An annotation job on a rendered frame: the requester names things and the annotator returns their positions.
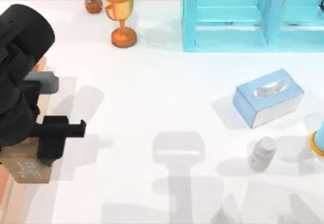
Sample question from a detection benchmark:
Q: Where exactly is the brown cardboard box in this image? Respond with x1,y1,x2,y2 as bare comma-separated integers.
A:
0,137,53,185

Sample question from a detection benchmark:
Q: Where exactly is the orange gold trophy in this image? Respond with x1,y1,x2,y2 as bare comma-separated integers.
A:
102,0,139,49

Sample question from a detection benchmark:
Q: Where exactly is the blue cup with yellow rim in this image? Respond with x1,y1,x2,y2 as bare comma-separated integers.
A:
309,119,324,157

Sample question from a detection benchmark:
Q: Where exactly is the light blue rack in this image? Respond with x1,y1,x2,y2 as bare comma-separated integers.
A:
181,0,324,53

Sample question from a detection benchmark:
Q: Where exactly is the white grey bottle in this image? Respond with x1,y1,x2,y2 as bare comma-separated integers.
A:
248,136,276,172

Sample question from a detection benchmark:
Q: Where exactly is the light blue tissue box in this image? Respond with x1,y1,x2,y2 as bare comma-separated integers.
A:
232,68,305,129

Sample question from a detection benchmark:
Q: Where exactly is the shallow salmon-coloured box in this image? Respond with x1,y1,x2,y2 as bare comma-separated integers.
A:
0,56,53,224

